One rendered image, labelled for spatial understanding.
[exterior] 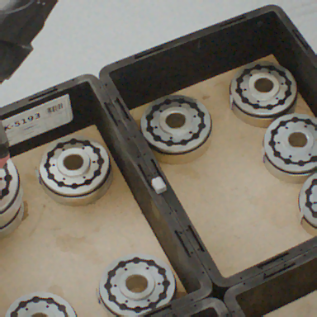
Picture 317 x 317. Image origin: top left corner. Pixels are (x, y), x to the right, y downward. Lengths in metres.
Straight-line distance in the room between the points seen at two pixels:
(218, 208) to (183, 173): 0.08
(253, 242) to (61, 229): 0.27
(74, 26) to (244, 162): 0.50
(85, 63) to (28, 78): 0.10
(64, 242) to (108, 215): 0.08
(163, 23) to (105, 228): 0.52
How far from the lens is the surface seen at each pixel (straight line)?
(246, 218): 1.42
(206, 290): 1.25
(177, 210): 1.31
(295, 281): 1.30
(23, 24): 1.00
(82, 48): 1.79
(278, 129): 1.47
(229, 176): 1.46
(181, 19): 1.82
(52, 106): 1.45
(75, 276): 1.39
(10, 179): 1.23
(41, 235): 1.43
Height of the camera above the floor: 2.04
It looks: 53 degrees down
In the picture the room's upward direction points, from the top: 6 degrees counter-clockwise
